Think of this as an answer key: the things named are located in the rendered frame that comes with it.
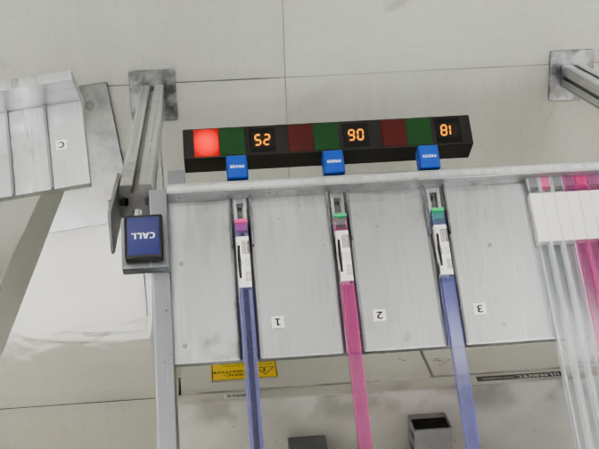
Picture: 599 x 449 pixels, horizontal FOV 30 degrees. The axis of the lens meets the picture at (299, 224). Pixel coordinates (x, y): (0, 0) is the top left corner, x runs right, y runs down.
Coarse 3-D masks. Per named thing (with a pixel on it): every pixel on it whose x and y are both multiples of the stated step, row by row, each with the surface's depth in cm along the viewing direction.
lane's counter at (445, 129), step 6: (438, 120) 132; (444, 120) 132; (450, 120) 133; (456, 120) 133; (438, 126) 132; (444, 126) 132; (450, 126) 132; (456, 126) 132; (438, 132) 132; (444, 132) 132; (450, 132) 132; (456, 132) 132; (438, 138) 131; (444, 138) 131; (450, 138) 132; (456, 138) 132; (462, 138) 132
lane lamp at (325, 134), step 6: (318, 126) 131; (324, 126) 131; (330, 126) 131; (336, 126) 131; (318, 132) 131; (324, 132) 131; (330, 132) 131; (336, 132) 131; (318, 138) 131; (324, 138) 131; (330, 138) 131; (336, 138) 131; (318, 144) 130; (324, 144) 130; (330, 144) 130; (336, 144) 130; (318, 150) 130; (324, 150) 130
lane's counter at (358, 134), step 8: (344, 128) 131; (352, 128) 131; (360, 128) 132; (344, 136) 131; (352, 136) 131; (360, 136) 131; (368, 136) 131; (344, 144) 130; (352, 144) 131; (360, 144) 131; (368, 144) 131
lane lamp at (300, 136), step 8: (288, 128) 131; (296, 128) 131; (304, 128) 131; (288, 136) 131; (296, 136) 131; (304, 136) 131; (312, 136) 131; (296, 144) 130; (304, 144) 130; (312, 144) 130
